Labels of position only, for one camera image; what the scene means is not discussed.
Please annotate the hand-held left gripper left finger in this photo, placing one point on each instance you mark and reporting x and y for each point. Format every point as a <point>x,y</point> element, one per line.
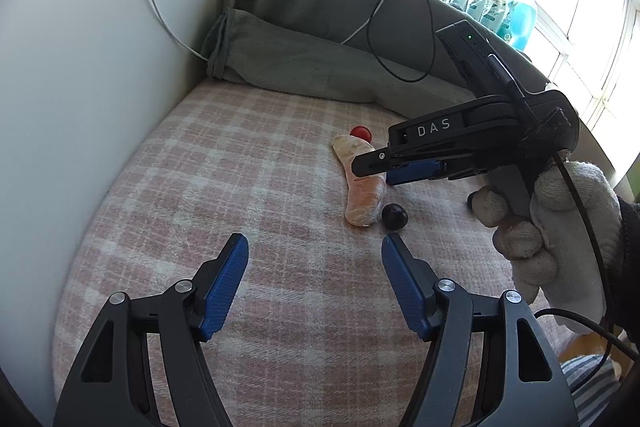
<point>227,287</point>

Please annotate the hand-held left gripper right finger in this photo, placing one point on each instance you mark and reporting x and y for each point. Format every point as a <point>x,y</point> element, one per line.
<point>405,287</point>

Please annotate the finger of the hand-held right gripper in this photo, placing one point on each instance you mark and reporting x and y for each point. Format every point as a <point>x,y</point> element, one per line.
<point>375,159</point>
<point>415,172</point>

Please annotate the red cherry tomato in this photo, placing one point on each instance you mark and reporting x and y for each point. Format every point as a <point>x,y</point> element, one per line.
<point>361,132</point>

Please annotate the dark grape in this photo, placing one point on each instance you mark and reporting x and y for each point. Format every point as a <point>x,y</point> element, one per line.
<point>395,217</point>

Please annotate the person's right hand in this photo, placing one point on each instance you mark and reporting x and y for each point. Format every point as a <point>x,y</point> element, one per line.
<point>555,217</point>

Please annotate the blue detergent bottle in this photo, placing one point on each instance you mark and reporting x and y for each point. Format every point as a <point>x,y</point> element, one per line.
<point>522,22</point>

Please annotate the pink plaid blanket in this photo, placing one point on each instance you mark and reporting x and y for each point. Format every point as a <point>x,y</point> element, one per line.
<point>225,182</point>

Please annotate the thin folded grey blanket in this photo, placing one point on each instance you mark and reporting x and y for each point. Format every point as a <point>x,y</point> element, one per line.
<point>300,62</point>

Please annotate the striped clothing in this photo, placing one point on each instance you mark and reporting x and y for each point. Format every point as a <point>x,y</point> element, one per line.
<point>590,387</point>

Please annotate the white panel board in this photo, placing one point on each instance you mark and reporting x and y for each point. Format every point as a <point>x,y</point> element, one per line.
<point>100,57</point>

